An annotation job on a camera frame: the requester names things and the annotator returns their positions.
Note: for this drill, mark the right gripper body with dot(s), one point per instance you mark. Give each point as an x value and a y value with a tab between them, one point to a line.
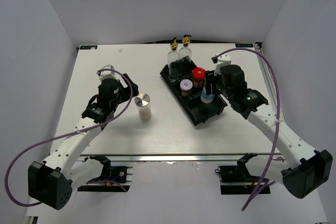
222	89

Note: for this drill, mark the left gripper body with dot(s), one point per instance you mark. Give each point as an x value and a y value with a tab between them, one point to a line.
123	95

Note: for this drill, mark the red-lid brown sauce jar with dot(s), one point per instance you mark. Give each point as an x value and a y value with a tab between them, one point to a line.
198	77

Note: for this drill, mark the blue-label spice shaker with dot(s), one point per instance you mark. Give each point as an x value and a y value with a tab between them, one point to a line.
206	98

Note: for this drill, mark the silver-lid dark spice jar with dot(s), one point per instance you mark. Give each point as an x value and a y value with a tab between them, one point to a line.
186	86

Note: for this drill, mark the silver-lid white powder jar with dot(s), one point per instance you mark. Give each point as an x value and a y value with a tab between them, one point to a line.
142	102

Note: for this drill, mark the dark sauce glass bottle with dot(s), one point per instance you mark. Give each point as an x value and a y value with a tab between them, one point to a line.
185	55

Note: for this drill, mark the clear glass oil bottle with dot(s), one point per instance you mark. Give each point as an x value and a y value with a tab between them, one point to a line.
172	60

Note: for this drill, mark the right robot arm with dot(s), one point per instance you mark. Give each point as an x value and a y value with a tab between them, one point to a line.
304	168

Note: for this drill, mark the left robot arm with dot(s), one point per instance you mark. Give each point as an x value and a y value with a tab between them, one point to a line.
53	180

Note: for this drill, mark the black three-compartment tray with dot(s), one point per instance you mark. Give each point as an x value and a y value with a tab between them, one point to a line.
198	111

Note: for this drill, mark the left blue table sticker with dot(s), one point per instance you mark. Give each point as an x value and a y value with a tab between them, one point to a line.
88	47

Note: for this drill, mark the aluminium table side rail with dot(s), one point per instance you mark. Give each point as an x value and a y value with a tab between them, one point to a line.
268	79

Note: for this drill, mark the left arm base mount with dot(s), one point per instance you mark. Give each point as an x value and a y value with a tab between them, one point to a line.
113	178

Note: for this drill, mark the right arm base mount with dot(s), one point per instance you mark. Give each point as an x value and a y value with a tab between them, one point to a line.
236	179

